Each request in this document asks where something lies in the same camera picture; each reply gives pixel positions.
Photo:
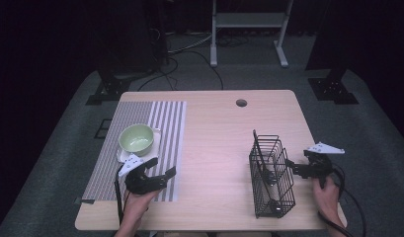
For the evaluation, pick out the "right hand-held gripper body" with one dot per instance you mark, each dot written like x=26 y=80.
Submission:
x=320 y=163

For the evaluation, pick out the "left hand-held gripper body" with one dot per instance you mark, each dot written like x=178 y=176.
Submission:
x=139 y=182

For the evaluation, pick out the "green bowl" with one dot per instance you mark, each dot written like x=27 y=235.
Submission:
x=136 y=139

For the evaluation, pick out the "person's left hand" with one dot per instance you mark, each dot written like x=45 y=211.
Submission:
x=140 y=201

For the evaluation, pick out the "person's right hand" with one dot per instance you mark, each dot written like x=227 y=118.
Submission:
x=326 y=197

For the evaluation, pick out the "striped grey placemat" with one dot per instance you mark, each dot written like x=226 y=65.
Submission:
x=133 y=151

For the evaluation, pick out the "black stand base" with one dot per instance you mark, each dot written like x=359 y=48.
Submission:
x=110 y=89
x=333 y=89

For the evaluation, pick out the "white metal stand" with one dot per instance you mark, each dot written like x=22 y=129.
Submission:
x=249 y=29

